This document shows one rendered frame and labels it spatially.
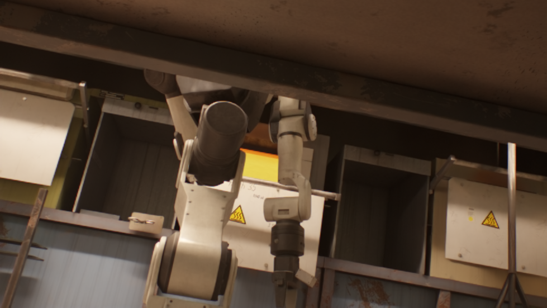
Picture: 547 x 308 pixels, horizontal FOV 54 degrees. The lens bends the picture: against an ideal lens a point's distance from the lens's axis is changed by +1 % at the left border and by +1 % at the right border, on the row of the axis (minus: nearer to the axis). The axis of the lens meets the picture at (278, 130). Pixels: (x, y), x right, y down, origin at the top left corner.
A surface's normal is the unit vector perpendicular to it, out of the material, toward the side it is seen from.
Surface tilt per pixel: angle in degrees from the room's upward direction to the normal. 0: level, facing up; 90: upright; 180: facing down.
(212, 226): 54
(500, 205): 90
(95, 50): 180
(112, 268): 90
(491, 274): 90
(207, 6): 180
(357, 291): 90
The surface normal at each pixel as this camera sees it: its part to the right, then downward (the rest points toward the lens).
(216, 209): 0.26, -0.80
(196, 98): -0.08, 0.80
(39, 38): -0.15, 0.92
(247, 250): 0.15, -0.33
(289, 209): -0.25, -0.43
